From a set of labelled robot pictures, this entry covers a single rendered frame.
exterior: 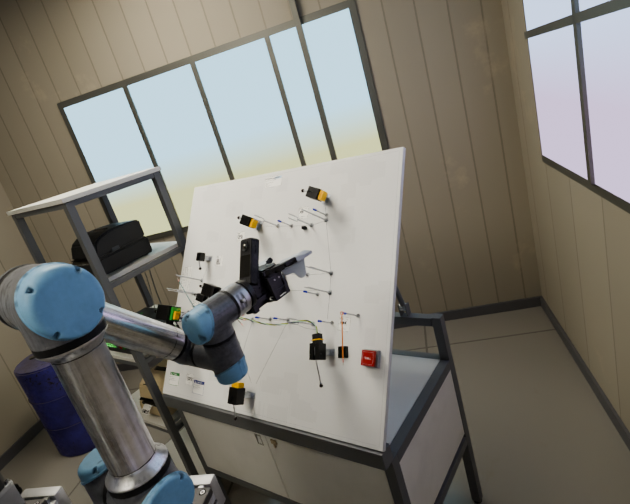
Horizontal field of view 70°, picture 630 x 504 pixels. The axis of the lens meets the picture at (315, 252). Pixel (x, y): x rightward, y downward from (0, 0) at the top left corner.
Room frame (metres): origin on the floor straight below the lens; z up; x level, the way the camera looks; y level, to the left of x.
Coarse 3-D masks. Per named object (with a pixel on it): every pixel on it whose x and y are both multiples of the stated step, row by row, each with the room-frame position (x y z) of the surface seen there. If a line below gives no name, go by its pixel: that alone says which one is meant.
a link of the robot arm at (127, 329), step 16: (0, 320) 0.72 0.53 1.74; (112, 320) 0.85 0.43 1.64; (128, 320) 0.88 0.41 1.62; (144, 320) 0.91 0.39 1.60; (112, 336) 0.85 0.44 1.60; (128, 336) 0.87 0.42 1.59; (144, 336) 0.89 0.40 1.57; (160, 336) 0.91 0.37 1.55; (176, 336) 0.94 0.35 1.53; (144, 352) 0.90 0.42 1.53; (160, 352) 0.91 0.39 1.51; (176, 352) 0.93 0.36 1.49; (192, 352) 0.93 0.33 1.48
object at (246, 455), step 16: (192, 416) 1.85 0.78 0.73; (192, 432) 1.89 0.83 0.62; (208, 432) 1.80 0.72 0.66; (224, 432) 1.72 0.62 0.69; (240, 432) 1.64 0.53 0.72; (208, 448) 1.84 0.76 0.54; (224, 448) 1.75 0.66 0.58; (240, 448) 1.67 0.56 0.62; (256, 448) 1.60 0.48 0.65; (208, 464) 1.88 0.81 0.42; (224, 464) 1.79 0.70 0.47; (240, 464) 1.70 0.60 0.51; (256, 464) 1.63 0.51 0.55; (272, 464) 1.56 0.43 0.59; (256, 480) 1.66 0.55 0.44; (272, 480) 1.58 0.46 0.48; (288, 496) 1.54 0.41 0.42
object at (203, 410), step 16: (176, 400) 1.81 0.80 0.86; (208, 416) 1.68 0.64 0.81; (224, 416) 1.61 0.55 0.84; (240, 416) 1.54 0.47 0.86; (256, 432) 1.50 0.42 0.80; (272, 432) 1.44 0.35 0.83; (288, 432) 1.38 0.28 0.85; (304, 432) 1.34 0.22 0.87; (320, 448) 1.29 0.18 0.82; (336, 448) 1.25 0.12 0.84; (352, 448) 1.20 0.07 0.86; (368, 448) 1.18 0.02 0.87; (368, 464) 1.17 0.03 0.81; (384, 464) 1.13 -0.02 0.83
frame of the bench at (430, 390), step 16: (400, 352) 1.75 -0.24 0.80; (416, 352) 1.72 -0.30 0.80; (448, 368) 1.57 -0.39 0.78; (432, 384) 1.48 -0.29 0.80; (416, 400) 1.41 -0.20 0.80; (432, 400) 1.43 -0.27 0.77; (416, 416) 1.33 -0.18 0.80; (464, 416) 1.61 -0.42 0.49; (400, 432) 1.28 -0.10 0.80; (464, 432) 1.59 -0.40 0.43; (400, 448) 1.21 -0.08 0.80; (464, 448) 1.56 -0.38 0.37; (464, 464) 1.61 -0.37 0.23; (240, 480) 1.74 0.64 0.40; (400, 480) 1.17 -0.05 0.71; (448, 480) 1.41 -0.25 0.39; (272, 496) 1.61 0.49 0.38; (400, 496) 1.16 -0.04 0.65; (480, 496) 1.60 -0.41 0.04
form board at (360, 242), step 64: (256, 192) 2.02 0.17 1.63; (384, 192) 1.56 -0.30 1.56; (192, 256) 2.15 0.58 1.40; (320, 256) 1.63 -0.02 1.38; (384, 256) 1.45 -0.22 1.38; (256, 320) 1.70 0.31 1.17; (384, 320) 1.34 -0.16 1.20; (192, 384) 1.79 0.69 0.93; (256, 384) 1.56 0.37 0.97; (384, 384) 1.24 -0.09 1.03; (384, 448) 1.15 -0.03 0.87
